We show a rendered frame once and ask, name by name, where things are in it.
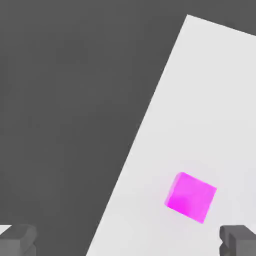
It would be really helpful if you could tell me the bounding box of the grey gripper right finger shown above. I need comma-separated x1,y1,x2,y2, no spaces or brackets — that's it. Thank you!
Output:
219,225,256,256

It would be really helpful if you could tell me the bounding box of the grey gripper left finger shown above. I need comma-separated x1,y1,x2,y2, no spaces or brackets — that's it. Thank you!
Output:
0,224,38,256

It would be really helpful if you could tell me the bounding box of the small magenta cube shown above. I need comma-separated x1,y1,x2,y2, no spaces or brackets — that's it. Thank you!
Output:
164,171,218,224

